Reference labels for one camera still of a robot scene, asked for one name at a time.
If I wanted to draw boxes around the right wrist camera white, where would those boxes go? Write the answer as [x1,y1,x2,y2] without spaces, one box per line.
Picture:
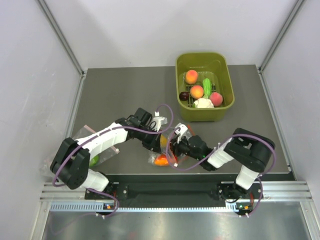
[174,122,189,144]

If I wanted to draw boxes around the fake orange yellow mango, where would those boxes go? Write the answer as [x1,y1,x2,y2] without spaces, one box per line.
[160,134,168,148]

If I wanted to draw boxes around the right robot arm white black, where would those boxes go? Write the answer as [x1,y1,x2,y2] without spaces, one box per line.
[165,127,277,199]

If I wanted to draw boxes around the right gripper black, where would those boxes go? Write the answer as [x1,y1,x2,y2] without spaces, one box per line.
[163,133,202,161]

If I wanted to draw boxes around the fake peach middle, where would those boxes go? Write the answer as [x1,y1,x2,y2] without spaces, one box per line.
[189,85,204,100]

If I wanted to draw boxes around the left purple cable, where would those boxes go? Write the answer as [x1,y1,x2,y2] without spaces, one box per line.
[52,103,174,218]

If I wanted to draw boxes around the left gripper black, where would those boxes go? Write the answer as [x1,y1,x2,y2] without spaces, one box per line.
[136,125,162,154]

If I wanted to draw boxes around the fake peach pink right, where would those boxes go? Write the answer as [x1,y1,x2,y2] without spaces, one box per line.
[209,92,223,107]

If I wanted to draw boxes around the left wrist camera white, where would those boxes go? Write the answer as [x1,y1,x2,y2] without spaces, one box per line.
[151,111,168,132]

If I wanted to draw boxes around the fake peach back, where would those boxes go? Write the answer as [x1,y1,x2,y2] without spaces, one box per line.
[185,69,199,85]

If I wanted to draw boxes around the fake green cucumber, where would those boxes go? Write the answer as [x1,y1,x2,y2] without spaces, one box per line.
[202,78,212,98]

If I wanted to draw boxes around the grey slotted cable duct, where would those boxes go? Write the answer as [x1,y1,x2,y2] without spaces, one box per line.
[50,202,253,213]

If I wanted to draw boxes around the clear zip bag red seal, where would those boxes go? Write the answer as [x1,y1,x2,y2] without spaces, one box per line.
[148,128,189,167]

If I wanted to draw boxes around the dark fake plum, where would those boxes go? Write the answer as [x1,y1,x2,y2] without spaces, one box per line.
[179,91,190,101]

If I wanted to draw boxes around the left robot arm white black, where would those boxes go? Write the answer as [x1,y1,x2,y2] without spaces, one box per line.
[50,108,168,199]

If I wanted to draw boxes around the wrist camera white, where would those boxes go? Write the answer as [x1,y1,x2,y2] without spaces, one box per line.
[174,122,189,144]
[151,111,168,132]

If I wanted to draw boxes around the olive green plastic basin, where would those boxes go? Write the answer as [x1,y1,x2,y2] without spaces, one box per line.
[175,52,235,122]

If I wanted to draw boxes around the fake green fruit in bag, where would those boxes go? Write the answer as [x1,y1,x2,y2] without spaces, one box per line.
[89,155,100,167]

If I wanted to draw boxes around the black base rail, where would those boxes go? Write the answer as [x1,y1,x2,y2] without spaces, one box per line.
[85,173,253,208]

